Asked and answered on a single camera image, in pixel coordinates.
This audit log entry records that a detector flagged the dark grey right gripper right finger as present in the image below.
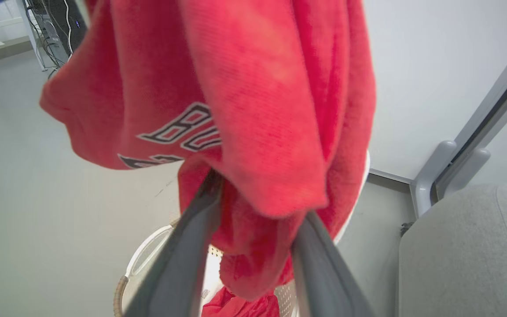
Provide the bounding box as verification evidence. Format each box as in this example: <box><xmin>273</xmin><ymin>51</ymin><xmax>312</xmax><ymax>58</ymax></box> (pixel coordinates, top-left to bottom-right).
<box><xmin>291</xmin><ymin>211</ymin><xmax>375</xmax><ymax>317</ymax></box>

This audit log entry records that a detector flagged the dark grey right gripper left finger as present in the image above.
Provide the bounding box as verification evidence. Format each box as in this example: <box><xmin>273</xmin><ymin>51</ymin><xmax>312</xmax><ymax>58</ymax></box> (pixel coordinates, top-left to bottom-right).
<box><xmin>123</xmin><ymin>170</ymin><xmax>224</xmax><ymax>317</ymax></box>

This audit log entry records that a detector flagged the plain red garment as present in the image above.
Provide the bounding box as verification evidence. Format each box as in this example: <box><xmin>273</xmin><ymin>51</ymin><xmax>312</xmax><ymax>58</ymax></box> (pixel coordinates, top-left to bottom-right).
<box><xmin>201</xmin><ymin>286</ymin><xmax>280</xmax><ymax>317</ymax></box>

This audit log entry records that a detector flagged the red basketball jersey black lettering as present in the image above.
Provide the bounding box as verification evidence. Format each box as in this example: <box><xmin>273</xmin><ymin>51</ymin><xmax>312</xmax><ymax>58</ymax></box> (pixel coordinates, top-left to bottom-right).
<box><xmin>39</xmin><ymin>0</ymin><xmax>376</xmax><ymax>302</ymax></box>

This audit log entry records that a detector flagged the white perforated laundry basket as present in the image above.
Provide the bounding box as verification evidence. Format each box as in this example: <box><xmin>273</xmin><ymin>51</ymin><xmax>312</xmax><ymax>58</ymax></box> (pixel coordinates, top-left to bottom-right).
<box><xmin>113</xmin><ymin>218</ymin><xmax>300</xmax><ymax>317</ymax></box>

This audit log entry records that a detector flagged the grey fabric sofa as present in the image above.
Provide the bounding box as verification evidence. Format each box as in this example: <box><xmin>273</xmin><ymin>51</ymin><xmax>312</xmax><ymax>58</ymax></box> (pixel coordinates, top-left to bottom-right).
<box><xmin>397</xmin><ymin>183</ymin><xmax>507</xmax><ymax>317</ymax></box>

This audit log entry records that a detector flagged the black computer tower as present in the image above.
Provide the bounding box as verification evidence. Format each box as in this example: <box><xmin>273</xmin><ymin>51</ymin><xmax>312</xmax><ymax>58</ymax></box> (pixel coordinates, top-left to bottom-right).
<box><xmin>38</xmin><ymin>0</ymin><xmax>88</xmax><ymax>55</ymax></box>

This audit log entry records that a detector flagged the white table leg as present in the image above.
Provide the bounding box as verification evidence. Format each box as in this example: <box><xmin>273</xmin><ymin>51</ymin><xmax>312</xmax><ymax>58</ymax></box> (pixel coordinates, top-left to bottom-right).
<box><xmin>16</xmin><ymin>0</ymin><xmax>47</xmax><ymax>71</ymax></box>

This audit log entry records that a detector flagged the grey metal frame post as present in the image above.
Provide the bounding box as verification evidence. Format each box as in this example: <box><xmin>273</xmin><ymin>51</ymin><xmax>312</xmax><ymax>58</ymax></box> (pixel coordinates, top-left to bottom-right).
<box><xmin>410</xmin><ymin>24</ymin><xmax>507</xmax><ymax>218</ymax></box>

